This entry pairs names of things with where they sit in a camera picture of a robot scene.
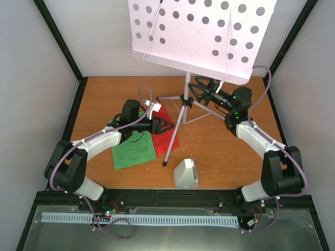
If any green sheet music page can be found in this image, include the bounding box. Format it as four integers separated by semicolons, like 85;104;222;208
111;131;156;170

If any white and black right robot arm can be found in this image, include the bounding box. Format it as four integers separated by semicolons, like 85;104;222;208
188;76;306;202

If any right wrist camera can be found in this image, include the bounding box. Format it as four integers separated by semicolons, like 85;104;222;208
215;81;225;94

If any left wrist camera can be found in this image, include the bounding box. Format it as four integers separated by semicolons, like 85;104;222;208
144;100;162;120

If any light blue slotted cable duct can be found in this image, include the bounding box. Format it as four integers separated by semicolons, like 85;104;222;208
40;212;239;228

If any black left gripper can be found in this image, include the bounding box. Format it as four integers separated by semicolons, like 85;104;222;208
131;115;174;135

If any white tripod music stand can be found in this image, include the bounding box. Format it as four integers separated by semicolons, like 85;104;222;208
157;72;224;167

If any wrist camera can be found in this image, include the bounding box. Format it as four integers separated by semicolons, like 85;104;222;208
215;81;225;94
144;100;162;120

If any white metronome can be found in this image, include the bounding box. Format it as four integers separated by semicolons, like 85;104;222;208
173;158;199;189

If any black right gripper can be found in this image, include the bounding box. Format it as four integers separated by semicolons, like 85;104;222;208
187;77;234;113

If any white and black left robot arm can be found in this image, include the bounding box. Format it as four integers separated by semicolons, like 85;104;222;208
44;99;174;211

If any red sheet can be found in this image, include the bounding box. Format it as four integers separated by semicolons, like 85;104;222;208
151;106;174;156

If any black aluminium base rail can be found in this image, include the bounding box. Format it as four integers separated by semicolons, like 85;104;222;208
33;189;315;215

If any white perforated stand desk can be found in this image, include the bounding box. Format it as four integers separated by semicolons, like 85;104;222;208
128;1;276;85

